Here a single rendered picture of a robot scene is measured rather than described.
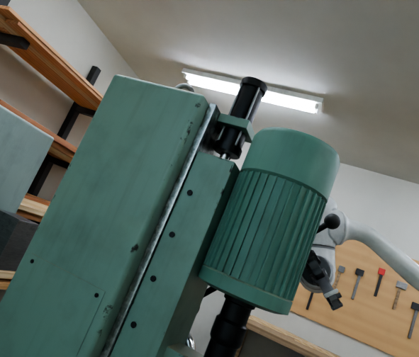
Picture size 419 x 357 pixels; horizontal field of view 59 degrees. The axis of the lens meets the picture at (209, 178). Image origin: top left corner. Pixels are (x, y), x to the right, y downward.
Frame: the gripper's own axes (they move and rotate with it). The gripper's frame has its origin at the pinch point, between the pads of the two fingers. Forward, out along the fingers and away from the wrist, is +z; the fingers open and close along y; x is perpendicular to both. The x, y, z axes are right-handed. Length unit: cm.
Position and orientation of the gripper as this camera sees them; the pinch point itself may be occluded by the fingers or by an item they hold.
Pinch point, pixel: (314, 263)
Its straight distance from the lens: 83.9
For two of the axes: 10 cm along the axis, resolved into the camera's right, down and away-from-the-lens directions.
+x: 8.8, -4.6, -1.1
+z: -2.8, -3.2, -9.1
